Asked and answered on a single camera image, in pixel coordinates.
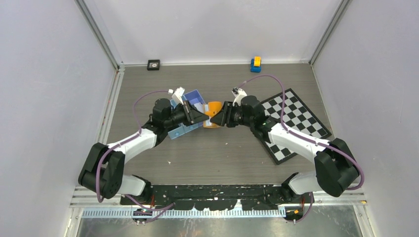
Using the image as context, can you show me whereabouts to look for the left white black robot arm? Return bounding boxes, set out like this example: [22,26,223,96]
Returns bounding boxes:
[78,99,209,204]

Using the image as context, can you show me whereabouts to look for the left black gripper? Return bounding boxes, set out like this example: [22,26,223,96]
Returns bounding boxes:
[164,100,208,128]

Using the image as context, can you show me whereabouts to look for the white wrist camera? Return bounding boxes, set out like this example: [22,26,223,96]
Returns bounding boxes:
[168,87,185,106]
[232,87,247,106]

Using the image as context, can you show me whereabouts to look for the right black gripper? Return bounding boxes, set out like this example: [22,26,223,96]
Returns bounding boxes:
[210,101,253,128]

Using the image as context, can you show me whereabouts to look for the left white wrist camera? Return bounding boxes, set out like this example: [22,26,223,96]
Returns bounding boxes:
[168,87,185,106]

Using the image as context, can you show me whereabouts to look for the blue yellow toy block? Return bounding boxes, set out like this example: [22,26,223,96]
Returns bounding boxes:
[250,56,261,73]

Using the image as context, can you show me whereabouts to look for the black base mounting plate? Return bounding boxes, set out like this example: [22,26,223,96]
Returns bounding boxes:
[121,184,310,211]

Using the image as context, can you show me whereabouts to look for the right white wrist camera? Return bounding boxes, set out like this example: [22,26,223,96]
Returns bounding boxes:
[232,87,247,106]

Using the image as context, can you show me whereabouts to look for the small black square box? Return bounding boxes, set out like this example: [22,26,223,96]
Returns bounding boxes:
[147,59,161,71]

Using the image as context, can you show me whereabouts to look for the black white checkerboard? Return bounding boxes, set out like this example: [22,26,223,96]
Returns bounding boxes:
[261,88,332,165]

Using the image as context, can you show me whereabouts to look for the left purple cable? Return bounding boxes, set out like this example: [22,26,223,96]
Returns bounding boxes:
[95,90,179,225]

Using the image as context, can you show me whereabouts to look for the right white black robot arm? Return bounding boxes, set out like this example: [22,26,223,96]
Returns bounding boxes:
[210,96,364,203]

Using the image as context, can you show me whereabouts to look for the orange leather card holder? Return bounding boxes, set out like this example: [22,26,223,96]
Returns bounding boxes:
[203,101,223,128]

